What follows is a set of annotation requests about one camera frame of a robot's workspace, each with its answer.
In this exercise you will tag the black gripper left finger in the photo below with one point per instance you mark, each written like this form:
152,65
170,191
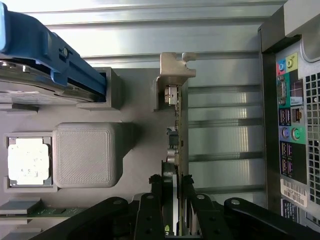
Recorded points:
150,215

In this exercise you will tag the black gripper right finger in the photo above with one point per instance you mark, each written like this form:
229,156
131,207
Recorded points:
207,220

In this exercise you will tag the black text sticker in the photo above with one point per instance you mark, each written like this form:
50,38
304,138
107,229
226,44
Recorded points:
290,210

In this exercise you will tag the white barcode sticker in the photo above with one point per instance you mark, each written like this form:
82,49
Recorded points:
293,192

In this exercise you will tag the green RAM stick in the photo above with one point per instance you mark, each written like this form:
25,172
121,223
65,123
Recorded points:
57,210

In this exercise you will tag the desktop computer rear panel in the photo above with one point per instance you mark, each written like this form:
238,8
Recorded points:
268,125

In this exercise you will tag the grey 3D-printed parts rack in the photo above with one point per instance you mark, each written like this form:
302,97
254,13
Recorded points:
140,87

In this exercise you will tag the silver CPU chip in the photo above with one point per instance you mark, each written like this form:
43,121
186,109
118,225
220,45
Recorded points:
27,162

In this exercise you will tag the hard disk with blue caddy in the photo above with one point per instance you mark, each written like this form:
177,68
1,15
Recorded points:
32,32

